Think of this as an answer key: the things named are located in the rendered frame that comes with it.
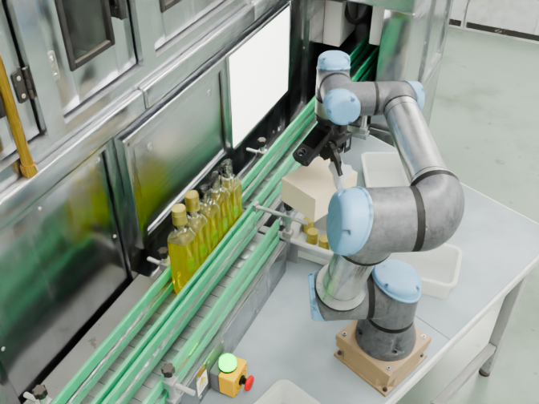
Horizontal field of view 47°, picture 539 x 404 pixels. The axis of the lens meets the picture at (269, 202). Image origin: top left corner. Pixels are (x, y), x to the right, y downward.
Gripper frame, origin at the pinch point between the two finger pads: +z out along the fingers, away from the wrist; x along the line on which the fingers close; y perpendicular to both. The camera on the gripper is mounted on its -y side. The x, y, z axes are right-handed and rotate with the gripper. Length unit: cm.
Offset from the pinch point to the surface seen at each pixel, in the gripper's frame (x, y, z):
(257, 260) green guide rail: 3.2, -19.5, 17.9
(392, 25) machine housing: 36, 75, -9
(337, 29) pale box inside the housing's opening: 63, 78, 2
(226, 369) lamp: -13, -44, 26
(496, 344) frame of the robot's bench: -38, 63, 89
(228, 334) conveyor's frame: -5.6, -37.3, 25.8
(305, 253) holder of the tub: 4.5, 0.9, 30.1
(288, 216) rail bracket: 6.7, -4.5, 13.5
